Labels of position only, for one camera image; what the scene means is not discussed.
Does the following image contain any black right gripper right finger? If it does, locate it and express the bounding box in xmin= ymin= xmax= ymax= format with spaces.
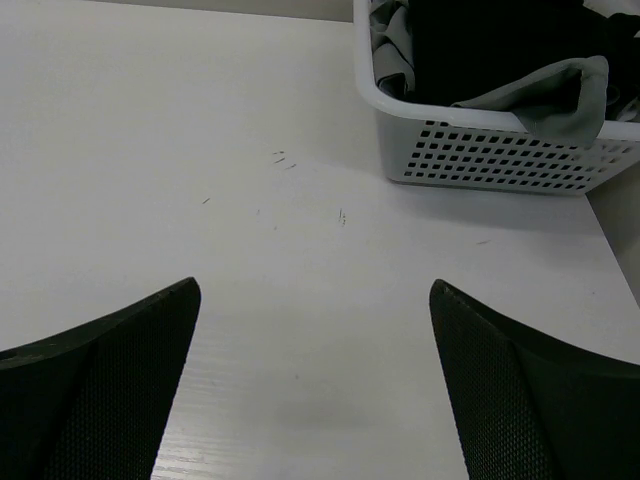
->
xmin=429 ymin=279 xmax=639 ymax=479

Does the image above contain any white perforated plastic basket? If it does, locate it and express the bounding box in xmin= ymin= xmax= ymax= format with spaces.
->
xmin=353 ymin=1 xmax=639 ymax=196

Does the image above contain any grey skirt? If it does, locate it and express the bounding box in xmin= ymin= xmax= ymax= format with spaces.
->
xmin=354 ymin=1 xmax=608 ymax=145

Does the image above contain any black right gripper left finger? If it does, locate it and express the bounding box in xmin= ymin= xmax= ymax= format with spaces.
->
xmin=1 ymin=278 xmax=201 ymax=479

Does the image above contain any black skirt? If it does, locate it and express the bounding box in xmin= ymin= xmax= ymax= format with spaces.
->
xmin=408 ymin=1 xmax=639 ymax=120

